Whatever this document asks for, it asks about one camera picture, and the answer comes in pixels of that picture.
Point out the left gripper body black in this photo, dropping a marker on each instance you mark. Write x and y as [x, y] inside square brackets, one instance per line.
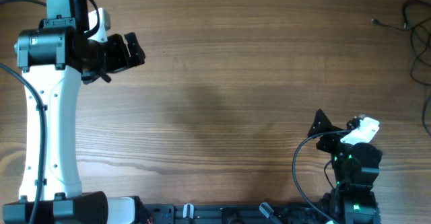
[115, 56]

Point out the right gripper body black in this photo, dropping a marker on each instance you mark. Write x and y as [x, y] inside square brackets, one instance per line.
[327, 142]

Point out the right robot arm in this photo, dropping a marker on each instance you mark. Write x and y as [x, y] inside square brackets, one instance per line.
[355, 162]

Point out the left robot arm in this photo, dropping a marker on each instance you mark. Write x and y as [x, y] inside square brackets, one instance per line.
[70, 47]

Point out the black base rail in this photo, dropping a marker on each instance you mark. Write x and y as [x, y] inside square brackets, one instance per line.
[219, 214]

